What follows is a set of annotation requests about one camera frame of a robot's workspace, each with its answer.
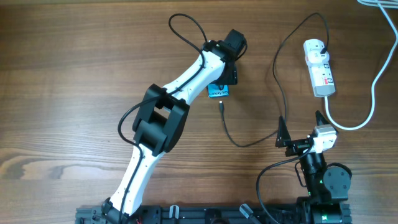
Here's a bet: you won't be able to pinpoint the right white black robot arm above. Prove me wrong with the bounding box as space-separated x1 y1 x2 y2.
275 111 353 224

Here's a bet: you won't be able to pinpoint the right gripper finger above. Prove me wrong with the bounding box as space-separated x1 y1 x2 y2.
275 116 291 147
315 110 329 126

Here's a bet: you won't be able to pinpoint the white cables at corner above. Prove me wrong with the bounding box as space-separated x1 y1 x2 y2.
356 0 398 9

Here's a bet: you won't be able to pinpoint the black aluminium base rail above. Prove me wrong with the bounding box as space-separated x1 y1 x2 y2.
75 203 353 224

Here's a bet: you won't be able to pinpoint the white USB charger plug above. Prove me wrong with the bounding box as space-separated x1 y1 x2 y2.
305 50 330 67

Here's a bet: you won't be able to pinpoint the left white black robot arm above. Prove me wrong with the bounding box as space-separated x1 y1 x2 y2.
101 30 247 223

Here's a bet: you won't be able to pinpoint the blue Galaxy S25 smartphone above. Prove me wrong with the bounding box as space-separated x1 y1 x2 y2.
207 84 229 98

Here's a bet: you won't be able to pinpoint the black USB-C charging cable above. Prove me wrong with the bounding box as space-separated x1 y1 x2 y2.
218 12 330 148

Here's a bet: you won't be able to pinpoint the white power strip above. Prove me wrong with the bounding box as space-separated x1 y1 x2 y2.
303 39 336 98

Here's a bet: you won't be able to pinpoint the white power strip cord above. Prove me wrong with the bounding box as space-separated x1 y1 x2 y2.
324 0 398 131

